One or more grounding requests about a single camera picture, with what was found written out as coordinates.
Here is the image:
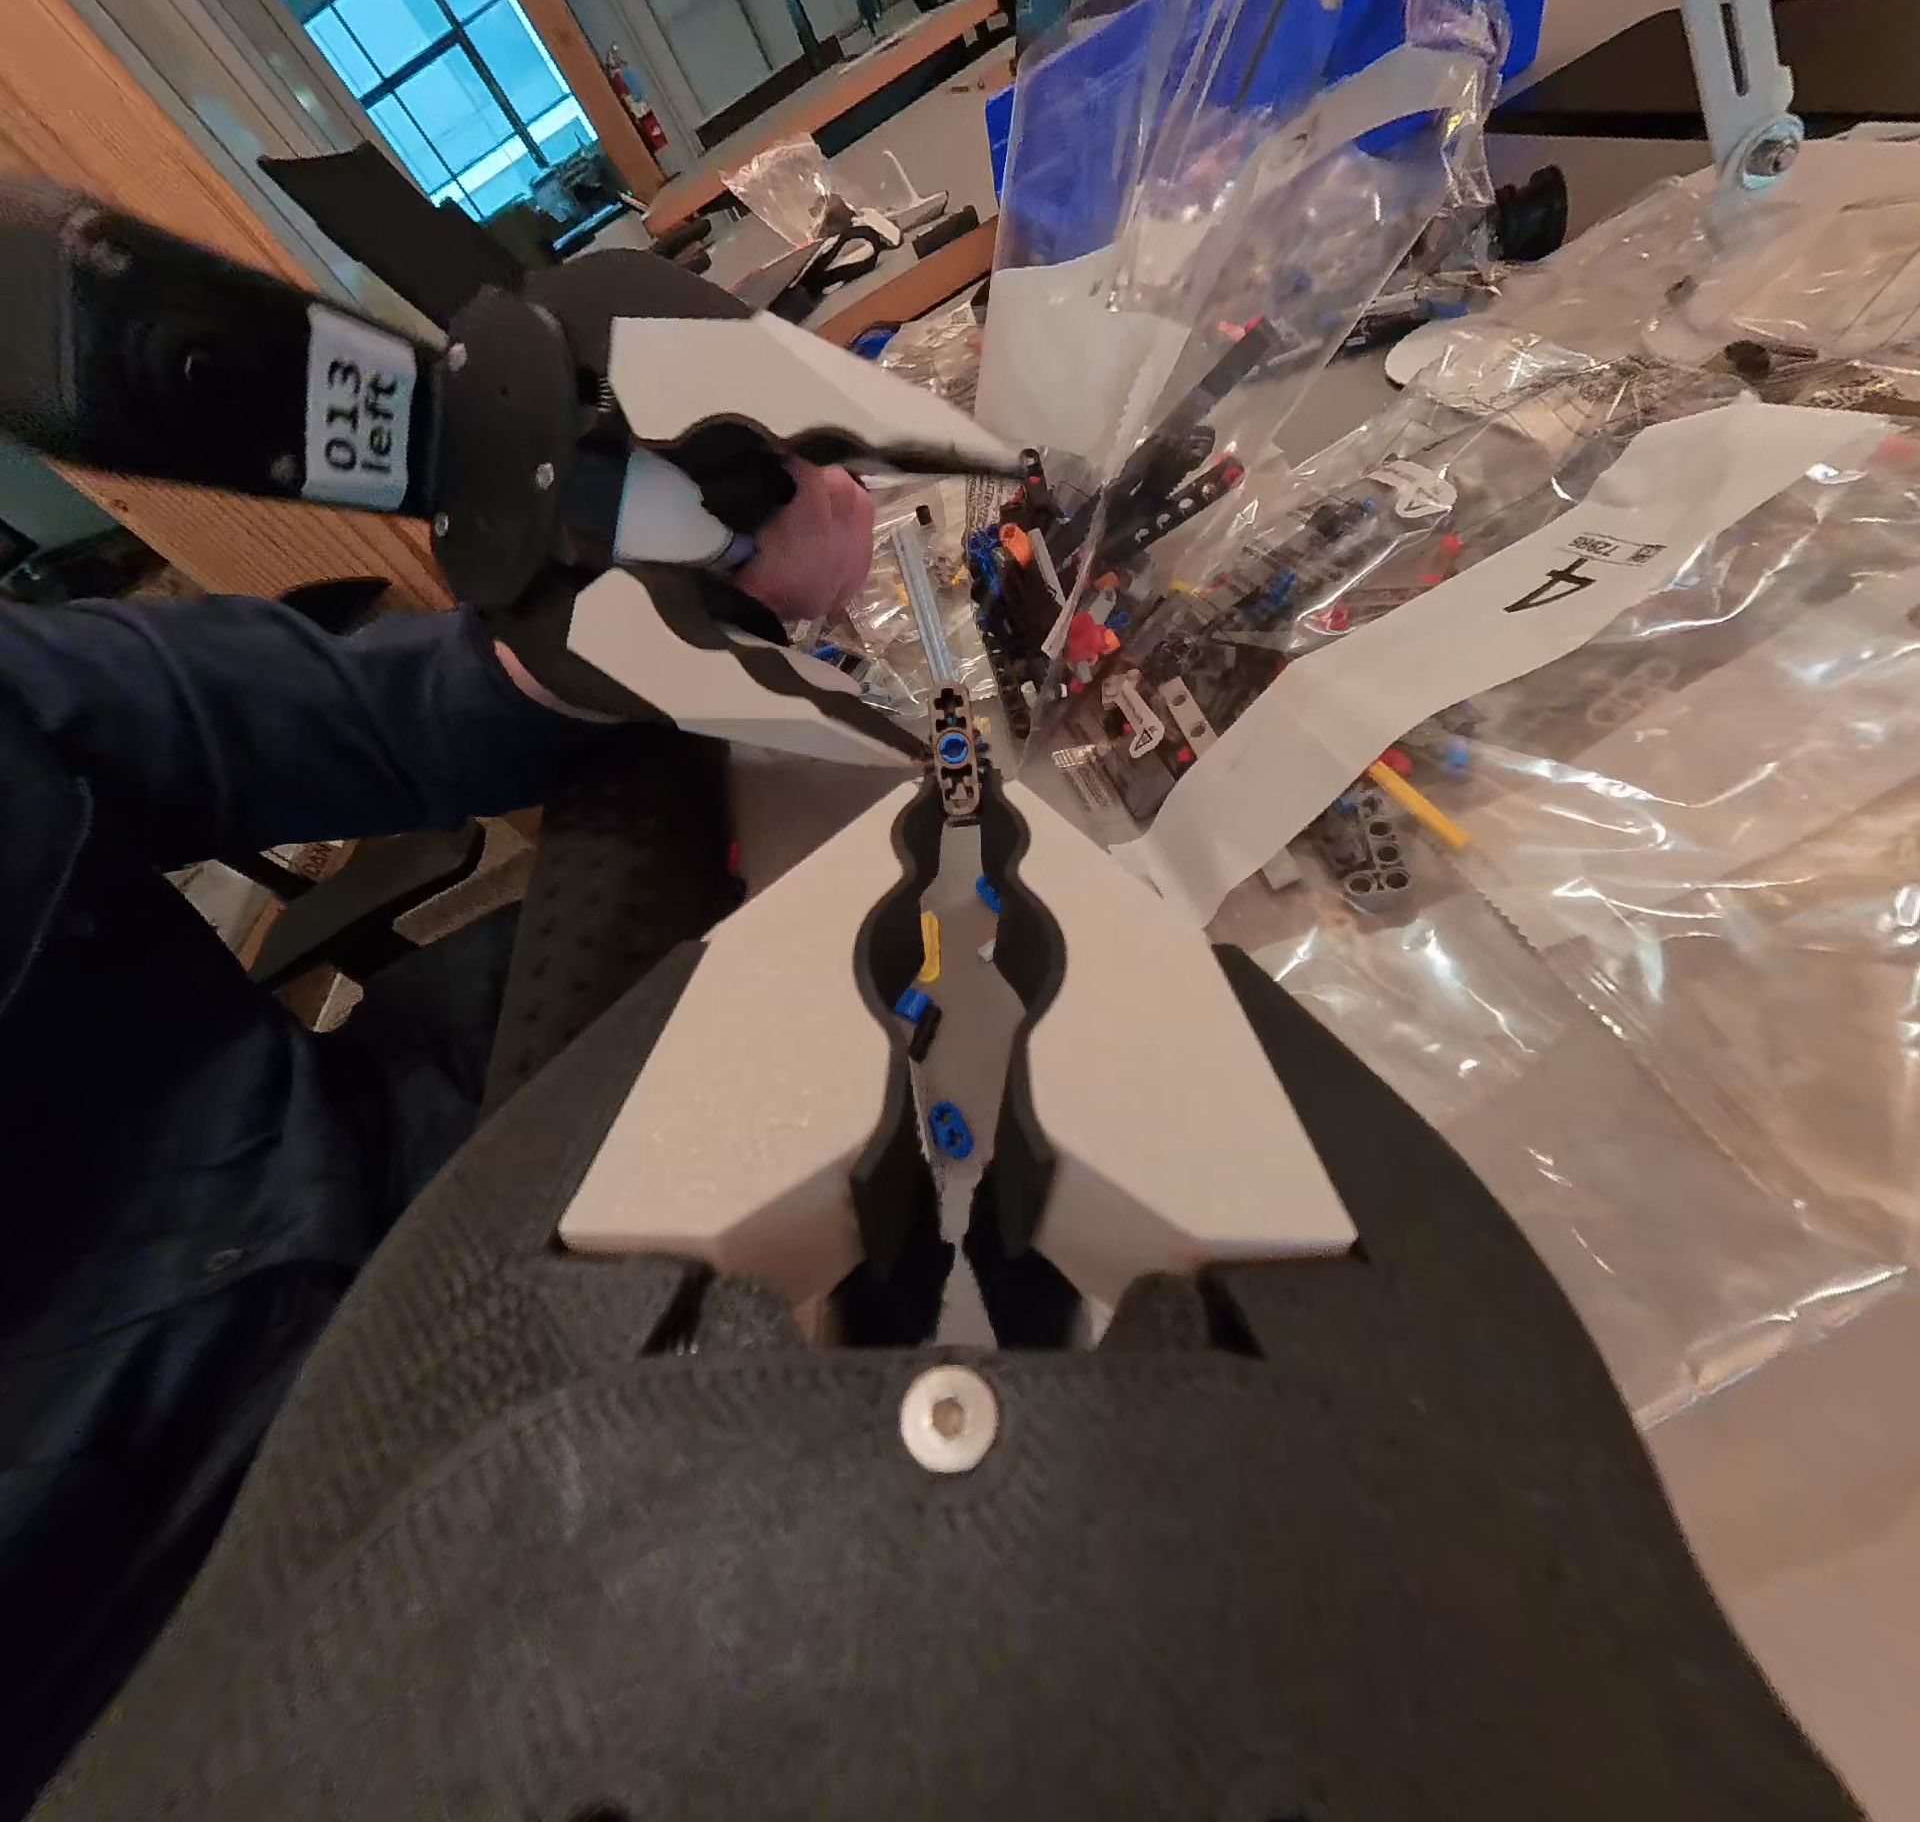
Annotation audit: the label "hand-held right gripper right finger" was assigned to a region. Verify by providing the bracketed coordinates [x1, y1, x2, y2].
[981, 777, 1359, 1269]

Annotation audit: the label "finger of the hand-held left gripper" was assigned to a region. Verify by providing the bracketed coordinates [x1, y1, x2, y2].
[606, 313, 1040, 480]
[568, 561, 939, 773]

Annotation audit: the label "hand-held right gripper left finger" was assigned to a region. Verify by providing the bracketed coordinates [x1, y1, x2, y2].
[558, 787, 939, 1345]

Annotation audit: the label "light grey lego axle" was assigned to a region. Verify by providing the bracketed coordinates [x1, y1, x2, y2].
[892, 522, 963, 689]

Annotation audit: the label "black lego gear frame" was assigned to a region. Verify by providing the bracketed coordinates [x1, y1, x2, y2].
[927, 682, 993, 820]

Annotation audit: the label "person's left forearm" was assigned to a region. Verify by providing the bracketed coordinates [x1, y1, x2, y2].
[0, 592, 602, 871]

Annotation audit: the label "clear lego parts bag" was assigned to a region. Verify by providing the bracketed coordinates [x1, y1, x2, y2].
[981, 0, 1508, 414]
[1140, 337, 1920, 939]

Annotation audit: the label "person's left hand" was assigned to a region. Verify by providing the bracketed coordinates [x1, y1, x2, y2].
[732, 463, 878, 623]

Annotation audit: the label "small clear plastic bag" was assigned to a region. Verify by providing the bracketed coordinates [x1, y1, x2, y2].
[721, 134, 842, 240]

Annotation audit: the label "black dimpled mat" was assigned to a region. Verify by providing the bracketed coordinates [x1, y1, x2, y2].
[487, 741, 753, 1089]

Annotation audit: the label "long wooden background table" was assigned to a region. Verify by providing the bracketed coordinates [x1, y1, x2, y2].
[646, 0, 1007, 233]

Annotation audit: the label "large window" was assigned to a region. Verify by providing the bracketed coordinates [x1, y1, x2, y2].
[247, 0, 594, 218]

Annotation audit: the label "small opened clear bag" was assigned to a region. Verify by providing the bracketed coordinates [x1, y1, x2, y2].
[885, 337, 1307, 788]

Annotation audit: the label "wooden book stand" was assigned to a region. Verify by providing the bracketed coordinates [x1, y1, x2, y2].
[1486, 0, 1920, 225]

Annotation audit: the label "black handled scissors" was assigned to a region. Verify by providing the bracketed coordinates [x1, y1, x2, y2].
[772, 202, 978, 299]

